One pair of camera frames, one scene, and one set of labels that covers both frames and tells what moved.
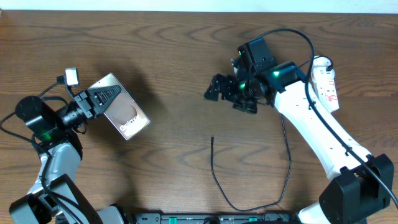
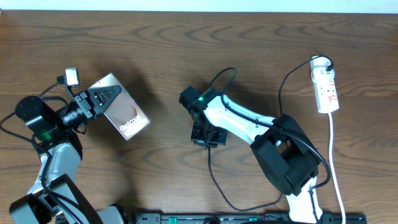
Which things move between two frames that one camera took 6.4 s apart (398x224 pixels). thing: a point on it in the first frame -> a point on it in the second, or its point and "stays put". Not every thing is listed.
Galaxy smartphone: x=123 y=112 stays put
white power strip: x=324 y=83 stays put
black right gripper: x=227 y=94 -> x=219 y=140
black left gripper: x=89 y=109 stays put
